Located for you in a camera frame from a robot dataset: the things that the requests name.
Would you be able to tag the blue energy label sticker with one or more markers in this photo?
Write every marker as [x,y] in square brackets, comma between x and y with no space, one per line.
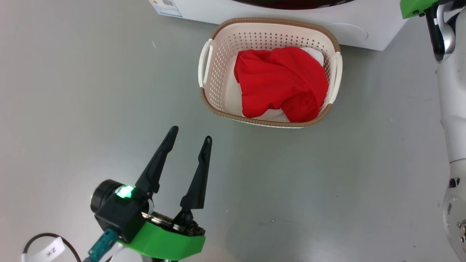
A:
[165,7]

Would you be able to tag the cream perforated plastic laundry basket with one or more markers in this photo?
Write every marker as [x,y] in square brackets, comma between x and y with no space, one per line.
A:
[225,54]

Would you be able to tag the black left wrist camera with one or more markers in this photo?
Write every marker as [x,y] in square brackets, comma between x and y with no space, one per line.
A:
[116,214]

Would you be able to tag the red and white garment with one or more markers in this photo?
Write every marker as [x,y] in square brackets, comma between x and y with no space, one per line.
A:
[284,83]

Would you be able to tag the round drain filter cover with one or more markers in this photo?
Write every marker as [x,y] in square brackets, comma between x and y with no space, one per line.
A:
[349,31]

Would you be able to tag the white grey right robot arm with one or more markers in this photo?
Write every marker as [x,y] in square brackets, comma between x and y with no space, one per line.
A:
[455,109]

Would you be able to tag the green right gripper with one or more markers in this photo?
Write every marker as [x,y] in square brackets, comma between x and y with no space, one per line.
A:
[415,7]

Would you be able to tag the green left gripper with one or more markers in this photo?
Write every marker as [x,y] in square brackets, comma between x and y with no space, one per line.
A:
[164,243]

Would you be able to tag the white front-load washing machine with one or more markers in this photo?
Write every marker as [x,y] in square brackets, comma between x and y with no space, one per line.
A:
[375,25]

